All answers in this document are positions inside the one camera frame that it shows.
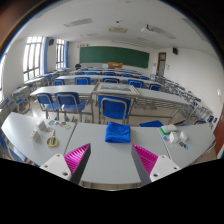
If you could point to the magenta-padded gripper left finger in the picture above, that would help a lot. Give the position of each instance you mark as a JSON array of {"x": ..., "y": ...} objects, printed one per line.
[{"x": 77, "y": 156}]

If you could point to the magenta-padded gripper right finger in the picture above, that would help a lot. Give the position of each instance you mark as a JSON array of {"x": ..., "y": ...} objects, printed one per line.
[{"x": 146, "y": 160}]

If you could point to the blue towel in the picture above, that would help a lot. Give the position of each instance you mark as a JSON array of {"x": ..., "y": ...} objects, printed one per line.
[{"x": 117, "y": 133}]

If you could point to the small colourful sticker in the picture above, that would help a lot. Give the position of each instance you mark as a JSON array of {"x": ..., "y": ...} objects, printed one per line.
[
  {"x": 51, "y": 122},
  {"x": 68, "y": 127},
  {"x": 62, "y": 124}
]

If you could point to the small white packet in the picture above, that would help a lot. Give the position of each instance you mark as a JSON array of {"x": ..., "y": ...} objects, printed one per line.
[
  {"x": 173, "y": 137},
  {"x": 183, "y": 136}
]

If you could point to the blue chair seat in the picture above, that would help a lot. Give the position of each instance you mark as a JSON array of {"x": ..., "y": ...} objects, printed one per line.
[{"x": 151, "y": 124}]

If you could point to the small grey card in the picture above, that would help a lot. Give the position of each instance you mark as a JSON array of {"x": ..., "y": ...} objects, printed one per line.
[
  {"x": 41, "y": 125},
  {"x": 35, "y": 135}
]

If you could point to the long grey desk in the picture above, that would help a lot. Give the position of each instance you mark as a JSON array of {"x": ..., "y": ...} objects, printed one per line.
[
  {"x": 156, "y": 95},
  {"x": 66, "y": 88}
]

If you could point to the group of blue chairs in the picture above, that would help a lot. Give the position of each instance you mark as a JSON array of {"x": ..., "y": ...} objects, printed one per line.
[{"x": 81, "y": 80}]

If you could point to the framed picture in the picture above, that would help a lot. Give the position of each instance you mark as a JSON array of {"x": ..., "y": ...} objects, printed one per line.
[{"x": 116, "y": 88}]

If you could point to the dark red door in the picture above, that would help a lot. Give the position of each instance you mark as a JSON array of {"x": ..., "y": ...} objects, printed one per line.
[{"x": 220, "y": 133}]

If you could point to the brown door with window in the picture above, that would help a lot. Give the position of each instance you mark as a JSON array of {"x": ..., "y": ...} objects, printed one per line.
[{"x": 161, "y": 65}]

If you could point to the orange lectern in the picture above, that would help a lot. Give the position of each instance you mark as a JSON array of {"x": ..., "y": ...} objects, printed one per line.
[{"x": 115, "y": 65}]

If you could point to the blue curtain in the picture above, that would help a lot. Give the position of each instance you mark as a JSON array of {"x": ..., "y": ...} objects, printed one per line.
[
  {"x": 44, "y": 55},
  {"x": 66, "y": 54}
]

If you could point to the narrow window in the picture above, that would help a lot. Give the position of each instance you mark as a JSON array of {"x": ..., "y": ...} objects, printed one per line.
[{"x": 60, "y": 53}]

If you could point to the green chalkboard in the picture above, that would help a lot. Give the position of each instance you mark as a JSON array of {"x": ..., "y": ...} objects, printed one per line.
[{"x": 115, "y": 56}]

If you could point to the large window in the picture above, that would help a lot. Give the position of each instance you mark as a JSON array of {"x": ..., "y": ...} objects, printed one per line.
[{"x": 32, "y": 58}]

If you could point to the ceiling projector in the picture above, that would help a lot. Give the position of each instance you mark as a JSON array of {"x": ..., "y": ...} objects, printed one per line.
[{"x": 146, "y": 29}]

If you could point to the ceiling air conditioner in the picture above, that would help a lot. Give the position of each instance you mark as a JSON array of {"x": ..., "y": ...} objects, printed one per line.
[{"x": 118, "y": 30}]

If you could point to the group of ceiling lights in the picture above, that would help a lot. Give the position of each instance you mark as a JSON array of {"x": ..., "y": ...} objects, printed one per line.
[{"x": 78, "y": 22}]

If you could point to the blue chair with grey frame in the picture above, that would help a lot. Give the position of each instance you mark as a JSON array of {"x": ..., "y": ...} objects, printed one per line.
[
  {"x": 45, "y": 100},
  {"x": 114, "y": 108},
  {"x": 70, "y": 101}
]

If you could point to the black wall speaker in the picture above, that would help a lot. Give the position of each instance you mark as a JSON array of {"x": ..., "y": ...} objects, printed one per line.
[
  {"x": 175, "y": 50},
  {"x": 51, "y": 41}
]

